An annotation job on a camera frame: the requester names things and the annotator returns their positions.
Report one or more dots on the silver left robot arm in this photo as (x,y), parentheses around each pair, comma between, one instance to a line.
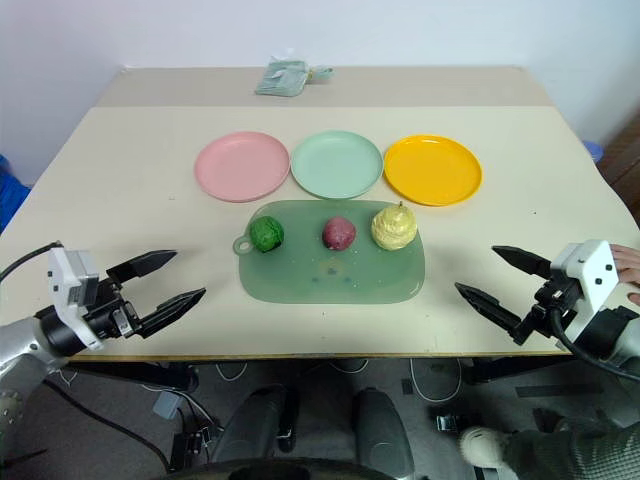
(22,345)

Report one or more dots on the dark red round fruit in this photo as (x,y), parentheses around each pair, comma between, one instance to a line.
(339,232)

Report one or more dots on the white shoe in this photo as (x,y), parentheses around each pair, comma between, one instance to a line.
(482,444)

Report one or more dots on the clear bag with green items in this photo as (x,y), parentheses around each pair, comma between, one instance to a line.
(281,79)

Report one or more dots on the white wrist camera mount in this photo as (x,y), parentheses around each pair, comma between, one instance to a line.
(67,280)
(590,267)

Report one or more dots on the brown wooden cabinet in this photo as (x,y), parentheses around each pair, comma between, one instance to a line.
(625,160)

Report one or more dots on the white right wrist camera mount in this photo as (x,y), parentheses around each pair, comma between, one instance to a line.
(590,267)

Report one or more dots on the blue bag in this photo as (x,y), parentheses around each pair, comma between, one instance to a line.
(11,195)

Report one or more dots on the yellow round plate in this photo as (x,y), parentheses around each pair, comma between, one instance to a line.
(433,169)

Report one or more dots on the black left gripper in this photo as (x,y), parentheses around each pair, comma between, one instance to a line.
(107,315)

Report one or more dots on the person's bare hand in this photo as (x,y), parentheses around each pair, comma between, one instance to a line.
(629,267)

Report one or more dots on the small grey box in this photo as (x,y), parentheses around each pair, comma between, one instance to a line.
(166,405)

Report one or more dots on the light blue bucket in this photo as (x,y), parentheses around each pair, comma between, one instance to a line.
(596,150)

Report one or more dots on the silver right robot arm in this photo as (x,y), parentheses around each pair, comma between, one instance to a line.
(622,332)

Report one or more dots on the pink round plate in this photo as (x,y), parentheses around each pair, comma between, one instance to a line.
(242,166)

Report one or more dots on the black table frame beam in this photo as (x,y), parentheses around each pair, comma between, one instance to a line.
(530,371)
(135,375)

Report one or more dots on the mint green round plate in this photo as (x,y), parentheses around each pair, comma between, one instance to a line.
(337,163)

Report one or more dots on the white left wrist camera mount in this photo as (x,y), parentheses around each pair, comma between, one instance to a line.
(67,280)

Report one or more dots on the dark rounded shape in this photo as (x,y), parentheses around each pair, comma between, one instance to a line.
(382,430)
(255,425)

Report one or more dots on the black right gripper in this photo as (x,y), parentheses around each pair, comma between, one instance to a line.
(555,305)

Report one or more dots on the green trouser leg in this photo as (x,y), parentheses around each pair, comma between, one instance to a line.
(580,452)

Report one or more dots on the green round fruit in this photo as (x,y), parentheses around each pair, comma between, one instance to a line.
(267,233)

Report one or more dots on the translucent green cutting mat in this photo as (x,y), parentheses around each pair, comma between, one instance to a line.
(335,280)

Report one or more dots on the pale yellow pear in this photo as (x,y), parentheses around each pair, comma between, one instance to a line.
(393,226)

